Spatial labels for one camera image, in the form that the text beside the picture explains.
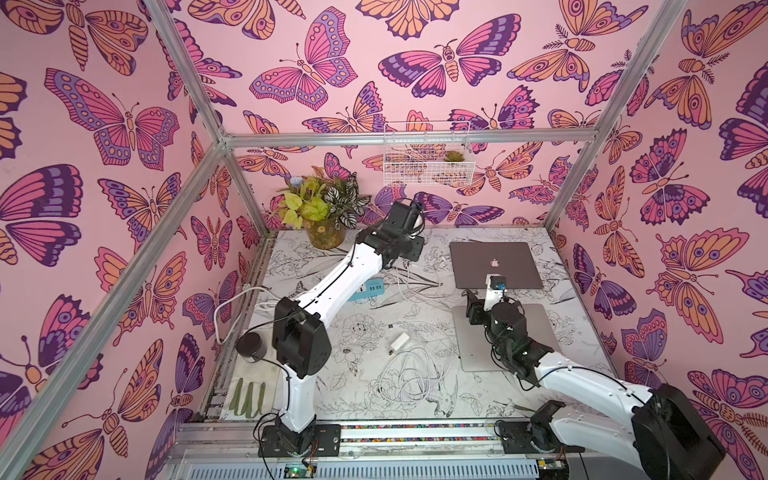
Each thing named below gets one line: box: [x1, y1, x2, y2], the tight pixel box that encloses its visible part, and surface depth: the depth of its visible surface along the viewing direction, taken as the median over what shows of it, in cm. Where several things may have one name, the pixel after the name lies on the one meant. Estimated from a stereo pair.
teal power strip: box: [348, 279, 385, 302], surface depth 102 cm
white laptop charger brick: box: [391, 332, 410, 351], surface depth 89 cm
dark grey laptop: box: [449, 241, 544, 289], surface depth 112 cm
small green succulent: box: [444, 150, 465, 162], surface depth 94 cm
